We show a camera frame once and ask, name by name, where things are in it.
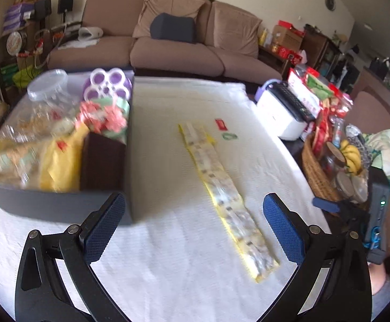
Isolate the yellow snack packet strip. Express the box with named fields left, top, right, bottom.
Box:
left=178, top=122, right=279, bottom=282

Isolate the person's right forearm sleeve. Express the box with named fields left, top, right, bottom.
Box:
left=368, top=263, right=390, bottom=321

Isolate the wicker basket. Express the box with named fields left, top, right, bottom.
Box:
left=302, top=133, right=342, bottom=201

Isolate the banana bunch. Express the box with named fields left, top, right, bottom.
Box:
left=340, top=140, right=362, bottom=175

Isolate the brown lidded jar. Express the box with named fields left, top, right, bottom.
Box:
left=320, top=142, right=346, bottom=179

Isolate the black storage box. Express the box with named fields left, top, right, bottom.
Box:
left=0, top=68, right=135, bottom=222

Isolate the white appliance box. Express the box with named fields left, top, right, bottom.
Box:
left=255, top=79, right=308, bottom=141

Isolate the red snack bags pile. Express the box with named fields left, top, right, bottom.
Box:
left=287, top=67, right=353, bottom=157

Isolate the yellow snack bag in box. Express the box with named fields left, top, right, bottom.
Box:
left=39, top=124, right=90, bottom=193

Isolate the white cloth table cover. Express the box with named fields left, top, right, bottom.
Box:
left=0, top=75, right=332, bottom=322

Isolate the black remote control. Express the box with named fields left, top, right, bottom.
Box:
left=269, top=83, right=315, bottom=124

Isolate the small green packet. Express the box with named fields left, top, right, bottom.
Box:
left=222, top=132, right=238, bottom=140

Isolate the small red packet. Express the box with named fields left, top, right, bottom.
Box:
left=215, top=119, right=228, bottom=131

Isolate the pink flower patterned bag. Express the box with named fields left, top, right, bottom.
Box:
left=75, top=97, right=130, bottom=144

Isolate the cardboard box with red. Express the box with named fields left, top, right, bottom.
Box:
left=272, top=20, right=305, bottom=52

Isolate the clear plastic lidded container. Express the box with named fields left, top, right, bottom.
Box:
left=27, top=69, right=73, bottom=105

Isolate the purple egg tray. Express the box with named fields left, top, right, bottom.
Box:
left=82, top=68, right=134, bottom=101

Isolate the tan sofa pillow right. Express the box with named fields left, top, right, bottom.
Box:
left=213, top=4, right=262, bottom=58

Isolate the tan sofa pillow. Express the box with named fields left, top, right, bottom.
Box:
left=133, top=0, right=205, bottom=39
left=213, top=4, right=262, bottom=58

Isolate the brown sofa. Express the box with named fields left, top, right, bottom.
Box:
left=48, top=0, right=282, bottom=85

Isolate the dark blue cushion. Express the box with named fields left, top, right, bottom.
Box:
left=150, top=13, right=196, bottom=44

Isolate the tan sofa pillow left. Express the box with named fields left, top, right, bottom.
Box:
left=133, top=0, right=205, bottom=39

